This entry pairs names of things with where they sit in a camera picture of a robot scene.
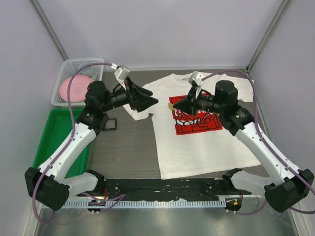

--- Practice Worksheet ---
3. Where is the gold flower brooch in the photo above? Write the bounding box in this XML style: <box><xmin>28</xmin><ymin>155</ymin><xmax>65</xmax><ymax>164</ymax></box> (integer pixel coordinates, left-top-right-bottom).
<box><xmin>168</xmin><ymin>103</ymin><xmax>175</xmax><ymax>111</ymax></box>

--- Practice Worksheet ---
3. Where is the black brooch box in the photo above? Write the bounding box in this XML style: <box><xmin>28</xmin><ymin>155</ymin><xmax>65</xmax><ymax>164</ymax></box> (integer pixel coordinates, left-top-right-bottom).
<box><xmin>102</xmin><ymin>118</ymin><xmax>117</xmax><ymax>131</ymax></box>

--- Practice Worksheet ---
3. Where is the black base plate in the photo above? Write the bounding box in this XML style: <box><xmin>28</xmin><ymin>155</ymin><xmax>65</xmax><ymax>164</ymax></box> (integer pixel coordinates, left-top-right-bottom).
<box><xmin>89</xmin><ymin>178</ymin><xmax>251</xmax><ymax>202</ymax></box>

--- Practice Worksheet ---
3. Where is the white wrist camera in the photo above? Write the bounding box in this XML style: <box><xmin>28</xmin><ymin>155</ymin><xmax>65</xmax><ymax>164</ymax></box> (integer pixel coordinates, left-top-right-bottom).
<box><xmin>189</xmin><ymin>71</ymin><xmax>204</xmax><ymax>92</ymax></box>
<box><xmin>111</xmin><ymin>63</ymin><xmax>130</xmax><ymax>87</ymax></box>

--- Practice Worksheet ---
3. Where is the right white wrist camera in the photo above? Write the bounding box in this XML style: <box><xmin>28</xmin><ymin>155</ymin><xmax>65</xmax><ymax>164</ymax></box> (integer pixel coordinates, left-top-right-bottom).
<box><xmin>189</xmin><ymin>71</ymin><xmax>204</xmax><ymax>92</ymax></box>

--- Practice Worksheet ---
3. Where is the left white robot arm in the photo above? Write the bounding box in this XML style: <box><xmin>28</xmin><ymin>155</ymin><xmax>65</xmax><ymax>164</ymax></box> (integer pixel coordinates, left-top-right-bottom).
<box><xmin>25</xmin><ymin>78</ymin><xmax>158</xmax><ymax>211</ymax></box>

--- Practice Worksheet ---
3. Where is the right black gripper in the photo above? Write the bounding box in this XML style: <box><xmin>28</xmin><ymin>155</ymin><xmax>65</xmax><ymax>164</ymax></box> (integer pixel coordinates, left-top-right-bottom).
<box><xmin>174</xmin><ymin>87</ymin><xmax>224</xmax><ymax>118</ymax></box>

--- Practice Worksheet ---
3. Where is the light blue cup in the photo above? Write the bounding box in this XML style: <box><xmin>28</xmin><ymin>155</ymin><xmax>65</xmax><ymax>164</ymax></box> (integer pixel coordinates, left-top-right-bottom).
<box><xmin>78</xmin><ymin>62</ymin><xmax>95</xmax><ymax>80</ymax></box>

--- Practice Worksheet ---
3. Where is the white slotted cable duct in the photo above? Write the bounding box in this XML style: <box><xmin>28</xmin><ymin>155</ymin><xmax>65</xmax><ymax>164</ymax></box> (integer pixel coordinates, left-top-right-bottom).
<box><xmin>63</xmin><ymin>198</ymin><xmax>226</xmax><ymax>209</ymax></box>

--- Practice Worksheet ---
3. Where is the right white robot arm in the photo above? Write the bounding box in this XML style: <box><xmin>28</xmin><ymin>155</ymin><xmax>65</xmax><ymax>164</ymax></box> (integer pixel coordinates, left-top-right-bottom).
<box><xmin>173</xmin><ymin>80</ymin><xmax>315</xmax><ymax>212</ymax></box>

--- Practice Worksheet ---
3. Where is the white plastic basket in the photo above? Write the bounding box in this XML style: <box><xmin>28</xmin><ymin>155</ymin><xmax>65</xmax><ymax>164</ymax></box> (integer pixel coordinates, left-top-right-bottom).
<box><xmin>51</xmin><ymin>58</ymin><xmax>104</xmax><ymax>108</ymax></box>

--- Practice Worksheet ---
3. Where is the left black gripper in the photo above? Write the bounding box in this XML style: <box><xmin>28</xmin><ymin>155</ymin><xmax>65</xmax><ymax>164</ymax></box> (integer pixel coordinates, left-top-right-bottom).
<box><xmin>101</xmin><ymin>76</ymin><xmax>158</xmax><ymax>113</ymax></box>

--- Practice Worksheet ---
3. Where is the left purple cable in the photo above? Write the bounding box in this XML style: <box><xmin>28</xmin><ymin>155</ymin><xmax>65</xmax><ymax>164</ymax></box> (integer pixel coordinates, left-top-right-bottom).
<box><xmin>31</xmin><ymin>62</ymin><xmax>127</xmax><ymax>225</ymax></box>

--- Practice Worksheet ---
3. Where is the pink plate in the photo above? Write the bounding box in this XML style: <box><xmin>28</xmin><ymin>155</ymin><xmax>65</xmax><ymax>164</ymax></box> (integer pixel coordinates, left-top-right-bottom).
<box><xmin>59</xmin><ymin>75</ymin><xmax>93</xmax><ymax>103</ymax></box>

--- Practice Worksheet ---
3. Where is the green plastic tray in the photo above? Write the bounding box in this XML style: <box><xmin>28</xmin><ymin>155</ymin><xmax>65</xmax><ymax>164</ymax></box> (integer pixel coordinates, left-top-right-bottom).
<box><xmin>32</xmin><ymin>109</ymin><xmax>90</xmax><ymax>178</ymax></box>

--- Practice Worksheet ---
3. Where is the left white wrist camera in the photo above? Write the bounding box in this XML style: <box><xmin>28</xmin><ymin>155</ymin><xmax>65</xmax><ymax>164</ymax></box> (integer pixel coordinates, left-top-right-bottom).
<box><xmin>111</xmin><ymin>63</ymin><xmax>130</xmax><ymax>87</ymax></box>

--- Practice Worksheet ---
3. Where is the white printed t-shirt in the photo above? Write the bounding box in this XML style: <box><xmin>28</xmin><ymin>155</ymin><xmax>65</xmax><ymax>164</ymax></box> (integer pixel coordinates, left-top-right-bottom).
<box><xmin>124</xmin><ymin>74</ymin><xmax>260</xmax><ymax>179</ymax></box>

